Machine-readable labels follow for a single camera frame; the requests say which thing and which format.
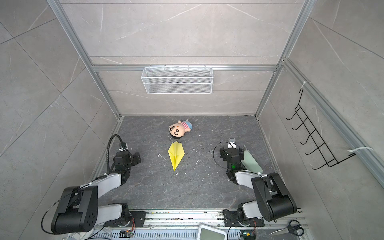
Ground yellow square paper sheet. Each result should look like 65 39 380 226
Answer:
168 141 185 171

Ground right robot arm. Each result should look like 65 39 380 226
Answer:
219 142 298 225

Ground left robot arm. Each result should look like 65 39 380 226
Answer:
51 150 141 235

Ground plush doll toy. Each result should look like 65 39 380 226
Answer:
169 119 193 139

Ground small green circuit board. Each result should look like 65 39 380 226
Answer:
240 231 256 240

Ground white digital scale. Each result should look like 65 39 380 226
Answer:
197 224 228 240

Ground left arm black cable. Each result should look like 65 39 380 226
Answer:
41 134 125 235

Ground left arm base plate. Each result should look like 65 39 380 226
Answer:
104 211 146 228

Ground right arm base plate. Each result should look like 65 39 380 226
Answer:
222 209 265 227

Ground small red-wired circuit board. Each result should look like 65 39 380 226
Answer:
119 230 135 238

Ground black wire hook rack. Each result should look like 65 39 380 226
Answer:
286 89 356 171

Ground white wire mesh basket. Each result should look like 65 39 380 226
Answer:
141 67 214 95

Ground black handled scissors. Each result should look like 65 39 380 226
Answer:
270 220 305 237

